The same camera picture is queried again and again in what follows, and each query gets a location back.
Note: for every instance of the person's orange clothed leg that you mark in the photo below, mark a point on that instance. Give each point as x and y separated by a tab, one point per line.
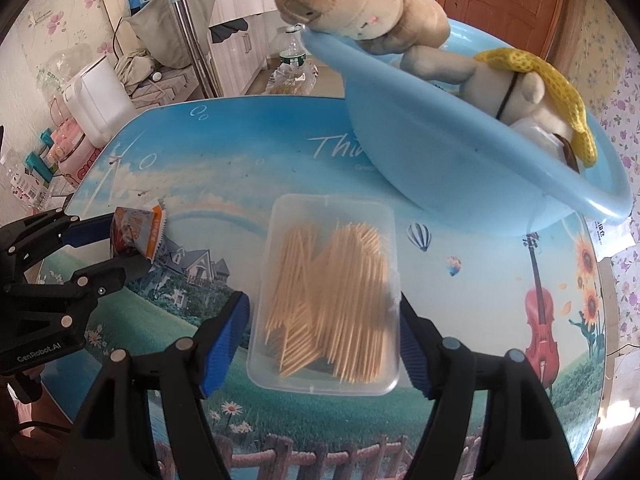
30	452

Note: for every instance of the clear water bottle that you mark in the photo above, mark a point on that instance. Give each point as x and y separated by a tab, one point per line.
292	55

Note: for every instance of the clear toothpick box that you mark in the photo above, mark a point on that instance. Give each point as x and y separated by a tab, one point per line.
325	285

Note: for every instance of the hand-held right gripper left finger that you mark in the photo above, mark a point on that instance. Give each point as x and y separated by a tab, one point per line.
225	350

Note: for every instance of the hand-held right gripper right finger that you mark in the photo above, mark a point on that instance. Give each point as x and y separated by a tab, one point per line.
415	355

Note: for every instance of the landscape printed glass desktop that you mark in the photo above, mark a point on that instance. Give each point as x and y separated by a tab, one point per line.
225	170

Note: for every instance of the plush toy with yellow hat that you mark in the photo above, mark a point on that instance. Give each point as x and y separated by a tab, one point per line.
460	75

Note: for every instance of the beige plush bear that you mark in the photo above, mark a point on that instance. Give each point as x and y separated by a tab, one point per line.
350	5

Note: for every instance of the white printed paper bag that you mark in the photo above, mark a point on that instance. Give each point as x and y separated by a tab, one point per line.
607	237

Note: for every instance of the beige crumpled cloth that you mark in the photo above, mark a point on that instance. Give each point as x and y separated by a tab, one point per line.
132	67

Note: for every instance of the pink cartoon container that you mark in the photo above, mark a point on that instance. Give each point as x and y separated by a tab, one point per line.
75	160

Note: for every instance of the grey tote bag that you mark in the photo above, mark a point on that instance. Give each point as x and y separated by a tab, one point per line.
165	30

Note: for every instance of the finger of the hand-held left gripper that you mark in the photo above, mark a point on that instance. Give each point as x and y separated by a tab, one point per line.
90	230
100	277

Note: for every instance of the dark grey cloth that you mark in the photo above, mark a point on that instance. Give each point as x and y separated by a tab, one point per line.
227	30

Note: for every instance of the clear plastic bag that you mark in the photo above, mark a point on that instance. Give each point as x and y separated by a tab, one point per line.
295	82

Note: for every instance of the light blue plastic basin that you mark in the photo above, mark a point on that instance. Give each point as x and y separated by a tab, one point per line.
450	160

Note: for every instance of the teal small box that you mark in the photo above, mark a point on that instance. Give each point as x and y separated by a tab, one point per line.
37	165

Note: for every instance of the white plastic jug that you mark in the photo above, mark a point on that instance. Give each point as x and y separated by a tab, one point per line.
100	105

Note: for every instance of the metal rack pole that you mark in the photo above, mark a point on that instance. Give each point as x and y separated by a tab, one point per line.
197	45

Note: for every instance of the white printed box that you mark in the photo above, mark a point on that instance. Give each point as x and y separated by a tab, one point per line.
27	190

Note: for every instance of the red orange snack packet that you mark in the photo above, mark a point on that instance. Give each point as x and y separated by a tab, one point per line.
135	230

